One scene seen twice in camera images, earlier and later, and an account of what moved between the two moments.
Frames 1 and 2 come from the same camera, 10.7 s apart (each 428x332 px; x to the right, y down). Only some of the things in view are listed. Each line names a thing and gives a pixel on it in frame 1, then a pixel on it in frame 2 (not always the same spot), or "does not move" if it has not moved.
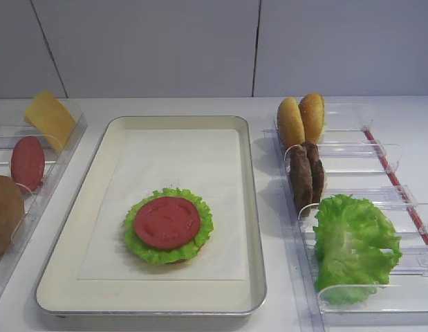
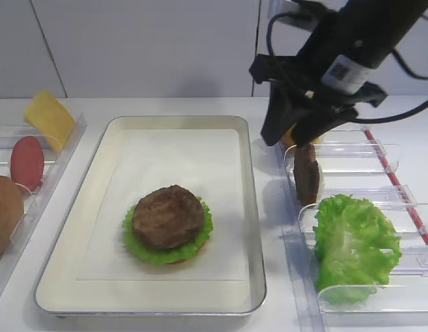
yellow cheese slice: (52, 117) does not move
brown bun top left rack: (8, 209) does not move
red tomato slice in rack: (28, 163) does not move
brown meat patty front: (301, 178) -> (166, 217)
